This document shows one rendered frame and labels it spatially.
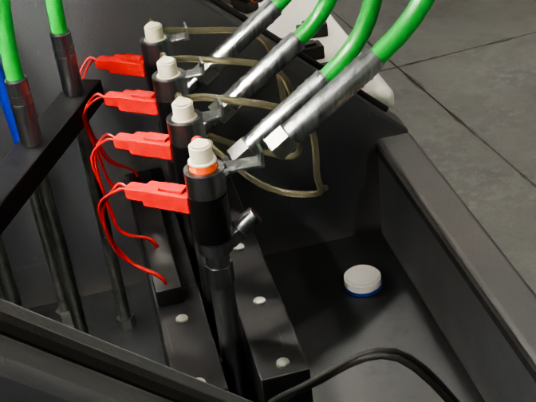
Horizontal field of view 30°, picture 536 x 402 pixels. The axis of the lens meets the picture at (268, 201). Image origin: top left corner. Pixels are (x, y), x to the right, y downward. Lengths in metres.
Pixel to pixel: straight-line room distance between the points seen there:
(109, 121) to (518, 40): 2.72
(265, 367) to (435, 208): 0.29
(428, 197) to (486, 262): 0.12
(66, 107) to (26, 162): 0.09
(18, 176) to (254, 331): 0.22
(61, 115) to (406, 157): 0.37
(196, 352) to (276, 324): 0.07
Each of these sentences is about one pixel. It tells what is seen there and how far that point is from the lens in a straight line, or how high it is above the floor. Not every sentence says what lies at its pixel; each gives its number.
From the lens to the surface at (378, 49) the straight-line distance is 0.68.
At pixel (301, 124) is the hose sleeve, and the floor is 1.16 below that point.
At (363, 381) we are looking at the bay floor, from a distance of 0.95.
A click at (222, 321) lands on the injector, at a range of 0.76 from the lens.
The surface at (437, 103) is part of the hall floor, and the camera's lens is 3.20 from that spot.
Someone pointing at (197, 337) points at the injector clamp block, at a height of 0.98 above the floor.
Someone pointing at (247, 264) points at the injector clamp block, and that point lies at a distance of 0.86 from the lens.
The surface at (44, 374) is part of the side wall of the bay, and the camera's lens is 0.33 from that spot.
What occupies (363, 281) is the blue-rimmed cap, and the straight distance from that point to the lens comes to 1.05.
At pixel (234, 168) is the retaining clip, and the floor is 1.13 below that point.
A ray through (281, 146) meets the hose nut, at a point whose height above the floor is 1.15.
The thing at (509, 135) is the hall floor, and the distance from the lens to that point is 3.01.
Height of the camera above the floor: 1.48
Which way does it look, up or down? 32 degrees down
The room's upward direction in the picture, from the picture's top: 7 degrees counter-clockwise
